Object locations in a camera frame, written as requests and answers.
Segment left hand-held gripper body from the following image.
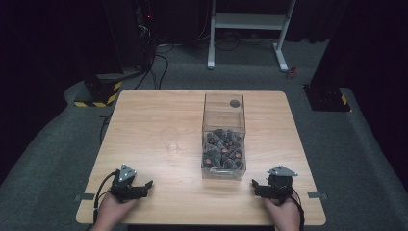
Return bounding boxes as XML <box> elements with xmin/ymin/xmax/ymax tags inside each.
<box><xmin>110</xmin><ymin>163</ymin><xmax>150</xmax><ymax>204</ymax></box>

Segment clear glass cup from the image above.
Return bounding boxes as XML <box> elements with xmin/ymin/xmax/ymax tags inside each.
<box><xmin>159</xmin><ymin>126</ymin><xmax>183</xmax><ymax>156</ymax></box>

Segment black cable beside table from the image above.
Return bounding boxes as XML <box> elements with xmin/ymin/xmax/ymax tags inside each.
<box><xmin>98</xmin><ymin>111</ymin><xmax>114</xmax><ymax>146</ymax></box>

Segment dark equipment rack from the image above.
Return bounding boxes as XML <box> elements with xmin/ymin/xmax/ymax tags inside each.
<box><xmin>133</xmin><ymin>0</ymin><xmax>159</xmax><ymax>69</ymax></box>

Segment black floor cables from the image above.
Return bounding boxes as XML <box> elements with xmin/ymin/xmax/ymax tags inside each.
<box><xmin>134</xmin><ymin>44</ymin><xmax>170</xmax><ymax>91</ymax></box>

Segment grey tape strip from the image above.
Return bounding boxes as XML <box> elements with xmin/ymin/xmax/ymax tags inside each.
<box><xmin>73</xmin><ymin>192</ymin><xmax>96</xmax><ymax>203</ymax></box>
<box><xmin>306</xmin><ymin>191</ymin><xmax>329</xmax><ymax>200</ymax></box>

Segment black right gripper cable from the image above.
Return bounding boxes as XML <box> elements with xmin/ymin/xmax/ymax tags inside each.
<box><xmin>290</xmin><ymin>188</ymin><xmax>305</xmax><ymax>231</ymax></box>

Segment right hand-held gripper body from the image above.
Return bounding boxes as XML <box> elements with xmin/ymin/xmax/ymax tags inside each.
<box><xmin>254</xmin><ymin>165</ymin><xmax>299</xmax><ymax>206</ymax></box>

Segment black stand base yellow mark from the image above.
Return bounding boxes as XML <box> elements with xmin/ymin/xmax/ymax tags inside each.
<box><xmin>302</xmin><ymin>83</ymin><xmax>352</xmax><ymax>113</ymax></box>

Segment clear plastic box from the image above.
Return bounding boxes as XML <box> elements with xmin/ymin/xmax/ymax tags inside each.
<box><xmin>200</xmin><ymin>92</ymin><xmax>247</xmax><ymax>181</ymax></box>

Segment white metal stand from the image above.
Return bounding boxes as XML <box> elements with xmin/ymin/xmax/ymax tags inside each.
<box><xmin>206</xmin><ymin>0</ymin><xmax>298</xmax><ymax>73</ymax></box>

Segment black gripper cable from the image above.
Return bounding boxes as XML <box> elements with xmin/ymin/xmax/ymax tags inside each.
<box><xmin>290</xmin><ymin>188</ymin><xmax>305</xmax><ymax>231</ymax></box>
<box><xmin>92</xmin><ymin>170</ymin><xmax>118</xmax><ymax>224</ymax></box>

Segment person's right hand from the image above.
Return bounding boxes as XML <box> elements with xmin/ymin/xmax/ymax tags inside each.
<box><xmin>263</xmin><ymin>191</ymin><xmax>302</xmax><ymax>231</ymax></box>

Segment pile of dark tea bags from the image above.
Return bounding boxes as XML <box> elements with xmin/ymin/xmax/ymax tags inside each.
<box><xmin>202</xmin><ymin>128</ymin><xmax>246</xmax><ymax>171</ymax></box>

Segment black yellow striped stand base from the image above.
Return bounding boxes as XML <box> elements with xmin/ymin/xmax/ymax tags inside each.
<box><xmin>73</xmin><ymin>72</ymin><xmax>124</xmax><ymax>109</ymax></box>

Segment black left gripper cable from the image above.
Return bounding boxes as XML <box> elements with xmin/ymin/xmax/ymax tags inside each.
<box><xmin>92</xmin><ymin>170</ymin><xmax>118</xmax><ymax>224</ymax></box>

